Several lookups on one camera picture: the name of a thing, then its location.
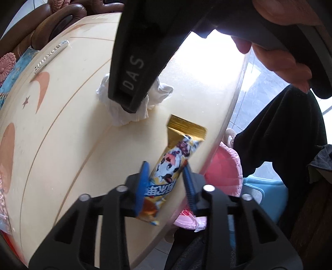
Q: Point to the blue plastic stool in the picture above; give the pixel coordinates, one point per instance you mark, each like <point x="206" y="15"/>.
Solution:
<point x="267" y="192"/>

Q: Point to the pink crochet cushion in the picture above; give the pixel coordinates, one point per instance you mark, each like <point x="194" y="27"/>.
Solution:
<point x="6" y="65"/>

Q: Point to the brown leather sofa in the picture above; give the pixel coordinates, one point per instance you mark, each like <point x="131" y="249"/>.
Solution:
<point x="51" y="26"/>

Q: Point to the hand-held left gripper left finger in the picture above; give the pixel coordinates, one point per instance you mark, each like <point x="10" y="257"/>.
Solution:
<point x="142" y="187"/>

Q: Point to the person's right forearm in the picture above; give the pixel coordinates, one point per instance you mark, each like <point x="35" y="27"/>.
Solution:
<point x="280" y="135"/>

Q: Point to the person's dark clothing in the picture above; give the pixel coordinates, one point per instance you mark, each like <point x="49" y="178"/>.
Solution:
<point x="186" y="253"/>

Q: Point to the dark grey cloth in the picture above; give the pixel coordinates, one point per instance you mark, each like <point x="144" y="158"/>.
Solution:
<point x="321" y="159"/>

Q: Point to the person's right hand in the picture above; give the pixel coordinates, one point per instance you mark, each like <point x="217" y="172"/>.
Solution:
<point x="281" y="66"/>

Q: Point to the pink plastic bin bag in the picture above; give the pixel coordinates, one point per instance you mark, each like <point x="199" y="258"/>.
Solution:
<point x="223" y="171"/>

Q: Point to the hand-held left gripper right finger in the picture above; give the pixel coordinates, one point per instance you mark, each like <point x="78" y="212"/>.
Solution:
<point x="189" y="189"/>

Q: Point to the brown wooden furniture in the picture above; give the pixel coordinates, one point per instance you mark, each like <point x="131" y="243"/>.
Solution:
<point x="313" y="225"/>

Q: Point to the clear plastic bag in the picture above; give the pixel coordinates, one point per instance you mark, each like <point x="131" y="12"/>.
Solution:
<point x="3" y="207"/>

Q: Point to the white tissue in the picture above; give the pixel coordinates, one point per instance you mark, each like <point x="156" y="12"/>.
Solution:
<point x="114" y="113"/>

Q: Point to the yellow snack wrapper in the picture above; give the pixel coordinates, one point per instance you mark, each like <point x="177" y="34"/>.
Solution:
<point x="168" y="161"/>

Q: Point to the blue patterned cloth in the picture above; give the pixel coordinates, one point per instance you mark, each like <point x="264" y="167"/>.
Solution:
<point x="19" y="68"/>

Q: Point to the cream round table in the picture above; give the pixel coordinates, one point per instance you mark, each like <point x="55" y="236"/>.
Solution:
<point x="64" y="135"/>

